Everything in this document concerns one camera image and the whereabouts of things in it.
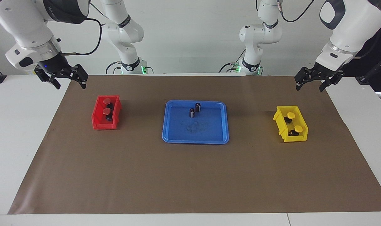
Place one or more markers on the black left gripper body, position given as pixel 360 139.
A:
pixel 324 72

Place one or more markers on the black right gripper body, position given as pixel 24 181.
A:
pixel 54 64

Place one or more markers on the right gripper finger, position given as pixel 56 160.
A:
pixel 49 78
pixel 80 73

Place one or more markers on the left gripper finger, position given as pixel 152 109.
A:
pixel 331 80
pixel 306 75

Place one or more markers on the red push button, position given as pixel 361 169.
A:
pixel 106 111
pixel 107 101

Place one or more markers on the yellow push button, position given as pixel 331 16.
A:
pixel 291 115
pixel 298 128

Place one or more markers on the blue plastic tray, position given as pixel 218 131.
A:
pixel 209 131

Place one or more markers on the black stand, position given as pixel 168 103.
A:
pixel 364 79

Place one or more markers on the red plastic bin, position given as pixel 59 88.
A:
pixel 99 121

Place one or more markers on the yellow plastic bin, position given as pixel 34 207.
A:
pixel 300 138

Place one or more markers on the black cylinder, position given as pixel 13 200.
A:
pixel 197 107
pixel 192 113

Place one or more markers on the brown table mat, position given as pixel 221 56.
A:
pixel 190 175

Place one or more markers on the white wall socket box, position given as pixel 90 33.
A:
pixel 29 72

